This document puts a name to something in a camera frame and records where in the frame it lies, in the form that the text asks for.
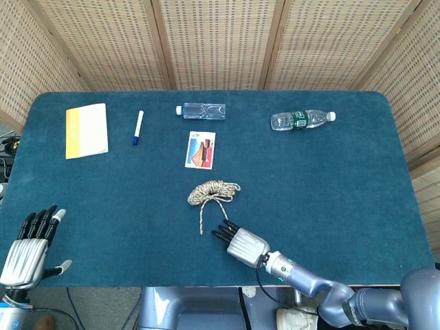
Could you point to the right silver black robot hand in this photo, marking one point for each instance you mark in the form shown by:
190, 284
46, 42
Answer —
247, 247

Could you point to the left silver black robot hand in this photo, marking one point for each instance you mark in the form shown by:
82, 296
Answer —
24, 261

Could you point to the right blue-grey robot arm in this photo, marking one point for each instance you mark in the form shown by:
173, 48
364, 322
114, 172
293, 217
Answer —
309, 280

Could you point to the brown shoe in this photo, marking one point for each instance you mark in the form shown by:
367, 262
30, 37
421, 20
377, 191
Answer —
45, 323

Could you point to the blue felt table cover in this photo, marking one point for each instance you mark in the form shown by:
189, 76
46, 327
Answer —
309, 206

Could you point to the blue-grey robot torso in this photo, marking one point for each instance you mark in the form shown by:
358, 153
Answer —
206, 309

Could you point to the white sneaker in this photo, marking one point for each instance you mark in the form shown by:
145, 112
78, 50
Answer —
295, 319

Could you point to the picture card with red building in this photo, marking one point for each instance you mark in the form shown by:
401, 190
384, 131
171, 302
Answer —
200, 150

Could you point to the round water bottle green label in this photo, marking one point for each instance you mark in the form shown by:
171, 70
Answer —
299, 120

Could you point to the square clear water bottle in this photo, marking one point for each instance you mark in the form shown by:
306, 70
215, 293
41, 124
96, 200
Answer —
203, 111

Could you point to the yellow and white booklet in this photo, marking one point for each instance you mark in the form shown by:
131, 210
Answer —
89, 130

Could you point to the white marker with blue cap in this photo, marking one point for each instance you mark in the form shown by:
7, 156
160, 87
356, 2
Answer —
138, 125

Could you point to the woven bamboo screen panel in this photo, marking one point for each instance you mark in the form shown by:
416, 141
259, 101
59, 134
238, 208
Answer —
419, 103
20, 68
103, 44
330, 44
220, 44

